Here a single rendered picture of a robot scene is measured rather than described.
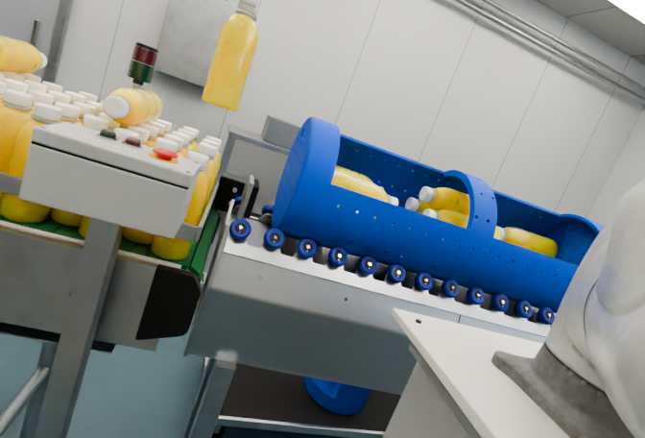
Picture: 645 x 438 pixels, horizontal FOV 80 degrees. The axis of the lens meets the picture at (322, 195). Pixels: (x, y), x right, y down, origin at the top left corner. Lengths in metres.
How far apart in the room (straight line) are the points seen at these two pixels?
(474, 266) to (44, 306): 0.86
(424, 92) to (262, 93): 1.87
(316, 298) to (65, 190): 0.52
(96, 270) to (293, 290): 0.39
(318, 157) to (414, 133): 3.99
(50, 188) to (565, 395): 0.67
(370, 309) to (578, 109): 5.43
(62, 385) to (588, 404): 0.72
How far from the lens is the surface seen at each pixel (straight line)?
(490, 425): 0.46
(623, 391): 0.33
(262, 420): 1.64
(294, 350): 0.98
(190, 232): 0.73
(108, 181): 0.59
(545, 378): 0.57
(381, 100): 4.53
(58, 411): 0.82
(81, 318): 0.71
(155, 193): 0.58
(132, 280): 0.76
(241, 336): 0.95
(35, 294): 0.82
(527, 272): 1.05
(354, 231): 0.83
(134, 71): 1.26
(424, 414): 0.61
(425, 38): 4.76
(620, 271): 0.35
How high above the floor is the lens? 1.23
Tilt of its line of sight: 10 degrees down
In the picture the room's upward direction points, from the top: 20 degrees clockwise
